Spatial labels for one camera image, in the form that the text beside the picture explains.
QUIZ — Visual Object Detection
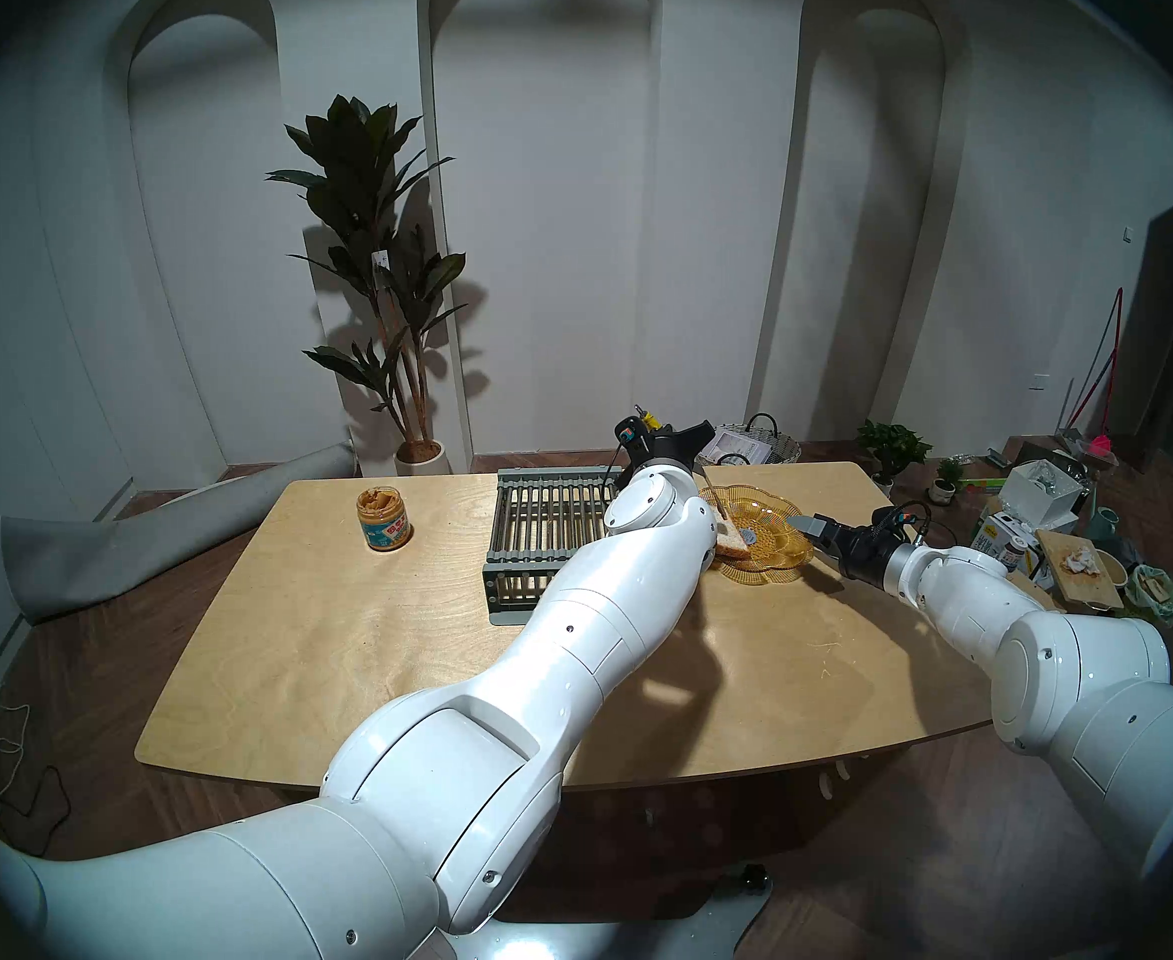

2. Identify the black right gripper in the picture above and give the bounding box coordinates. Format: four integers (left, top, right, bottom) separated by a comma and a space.
786, 508, 932, 581

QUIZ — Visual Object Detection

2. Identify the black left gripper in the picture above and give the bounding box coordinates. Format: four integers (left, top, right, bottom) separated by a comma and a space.
614, 418, 717, 469

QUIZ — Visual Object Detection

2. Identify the amber glass plate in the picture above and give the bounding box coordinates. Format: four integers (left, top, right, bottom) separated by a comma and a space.
696, 484, 815, 586

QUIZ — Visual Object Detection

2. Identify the knife with yellow taped handle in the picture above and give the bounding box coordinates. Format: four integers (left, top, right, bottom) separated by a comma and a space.
632, 403, 737, 527

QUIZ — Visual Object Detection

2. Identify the open peanut butter jar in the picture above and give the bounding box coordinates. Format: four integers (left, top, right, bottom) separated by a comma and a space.
355, 485, 413, 553

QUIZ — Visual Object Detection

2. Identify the bushy small potted plant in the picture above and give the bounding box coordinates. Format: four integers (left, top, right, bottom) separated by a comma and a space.
856, 420, 932, 497

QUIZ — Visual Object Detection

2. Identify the grey dish rack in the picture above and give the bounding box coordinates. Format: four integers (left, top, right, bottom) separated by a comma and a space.
482, 465, 627, 626

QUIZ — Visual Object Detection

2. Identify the white and blue carton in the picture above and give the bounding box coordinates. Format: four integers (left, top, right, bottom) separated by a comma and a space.
968, 513, 1052, 589

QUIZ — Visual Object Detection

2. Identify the white square box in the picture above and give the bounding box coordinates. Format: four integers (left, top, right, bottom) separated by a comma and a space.
998, 458, 1087, 531

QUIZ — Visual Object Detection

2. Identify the wooden cutting board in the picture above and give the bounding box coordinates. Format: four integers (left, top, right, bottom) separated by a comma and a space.
1036, 530, 1125, 611

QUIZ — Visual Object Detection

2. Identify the tall potted plant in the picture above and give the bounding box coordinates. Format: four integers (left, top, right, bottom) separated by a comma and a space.
266, 95, 469, 477

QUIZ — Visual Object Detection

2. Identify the wicker basket with black handle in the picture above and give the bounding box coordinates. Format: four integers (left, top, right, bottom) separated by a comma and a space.
696, 413, 802, 467

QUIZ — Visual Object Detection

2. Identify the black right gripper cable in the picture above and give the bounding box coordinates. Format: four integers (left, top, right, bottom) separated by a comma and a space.
886, 503, 937, 551

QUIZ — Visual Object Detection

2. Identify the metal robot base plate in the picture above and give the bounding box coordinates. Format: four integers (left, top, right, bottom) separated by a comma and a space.
446, 865, 775, 960

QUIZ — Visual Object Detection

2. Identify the black floor cable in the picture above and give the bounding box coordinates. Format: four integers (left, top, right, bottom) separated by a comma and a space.
1, 763, 72, 859

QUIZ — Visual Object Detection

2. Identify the white floor cable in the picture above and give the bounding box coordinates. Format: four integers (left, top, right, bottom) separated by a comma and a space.
0, 703, 32, 799

